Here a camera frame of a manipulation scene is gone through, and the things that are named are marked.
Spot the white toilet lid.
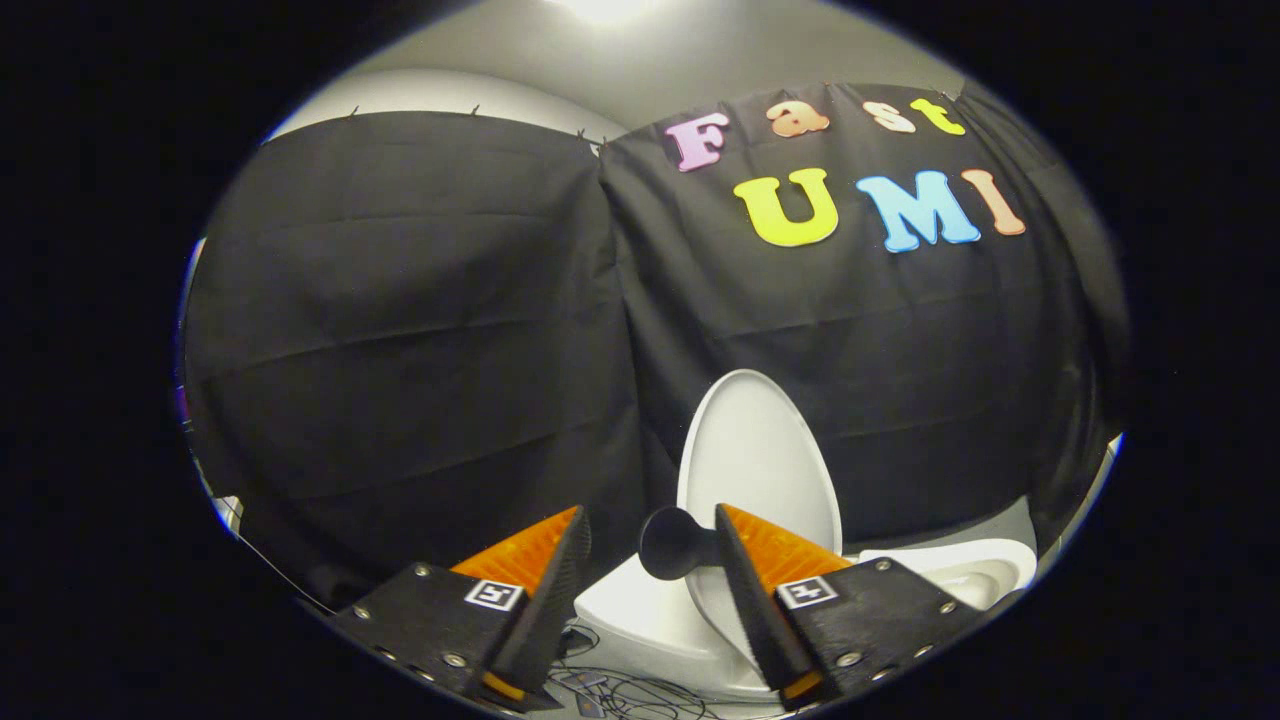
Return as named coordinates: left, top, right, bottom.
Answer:
left=638, top=368, right=844, bottom=666

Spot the black cable bundle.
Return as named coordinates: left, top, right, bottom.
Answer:
left=545, top=620, right=723, bottom=720

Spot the black backdrop cloth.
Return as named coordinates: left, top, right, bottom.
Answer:
left=180, top=80, right=1131, bottom=611

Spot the large ceiling light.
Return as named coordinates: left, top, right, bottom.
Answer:
left=545, top=0, right=663, bottom=26

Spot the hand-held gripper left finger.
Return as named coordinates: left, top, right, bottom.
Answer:
left=325, top=505, right=593, bottom=713

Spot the white ceramic toilet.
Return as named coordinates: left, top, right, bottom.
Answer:
left=573, top=538, right=1038, bottom=701

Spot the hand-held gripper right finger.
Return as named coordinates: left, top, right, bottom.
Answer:
left=715, top=503, right=987, bottom=712

